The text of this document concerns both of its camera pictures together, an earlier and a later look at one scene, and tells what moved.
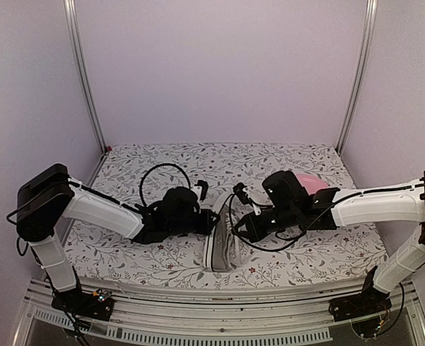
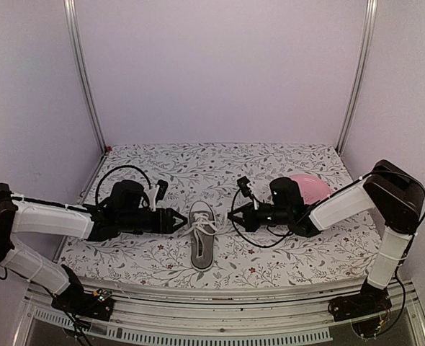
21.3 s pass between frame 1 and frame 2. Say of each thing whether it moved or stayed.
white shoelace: moved
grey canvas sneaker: moved
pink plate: stayed
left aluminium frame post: stayed
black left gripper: moved
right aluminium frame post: stayed
